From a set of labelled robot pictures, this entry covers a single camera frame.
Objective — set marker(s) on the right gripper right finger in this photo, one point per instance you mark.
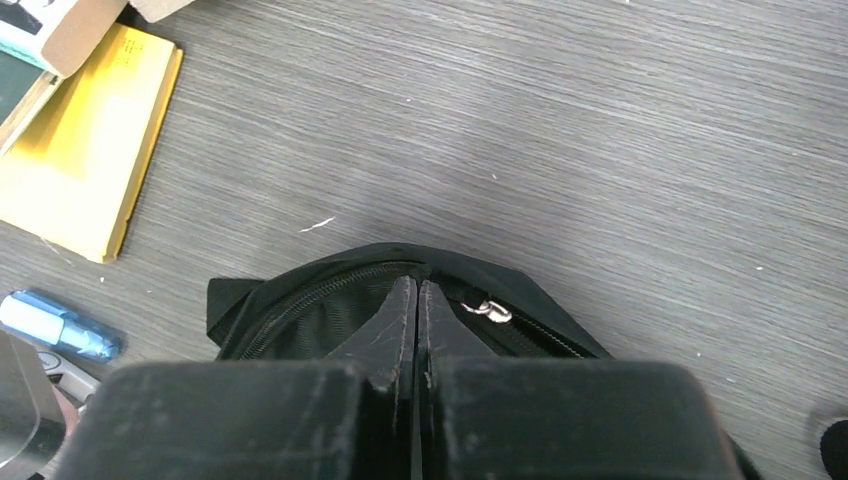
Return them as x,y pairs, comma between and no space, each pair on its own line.
440,334

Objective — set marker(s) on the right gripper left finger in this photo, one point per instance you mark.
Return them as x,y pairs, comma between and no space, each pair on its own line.
383,349

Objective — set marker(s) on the black backpack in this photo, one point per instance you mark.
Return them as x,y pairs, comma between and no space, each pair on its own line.
551,403

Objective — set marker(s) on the pink correction tape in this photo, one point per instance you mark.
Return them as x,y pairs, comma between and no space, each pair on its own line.
43,396

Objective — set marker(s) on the yellow book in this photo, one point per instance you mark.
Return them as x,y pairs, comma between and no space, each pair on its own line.
74,175

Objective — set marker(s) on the blue eraser pen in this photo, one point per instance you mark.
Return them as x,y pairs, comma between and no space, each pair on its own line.
40,318

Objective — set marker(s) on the dark green book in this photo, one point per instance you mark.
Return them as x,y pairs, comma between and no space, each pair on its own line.
25,89

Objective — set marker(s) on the teal book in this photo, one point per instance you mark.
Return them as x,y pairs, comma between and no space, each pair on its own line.
56,35

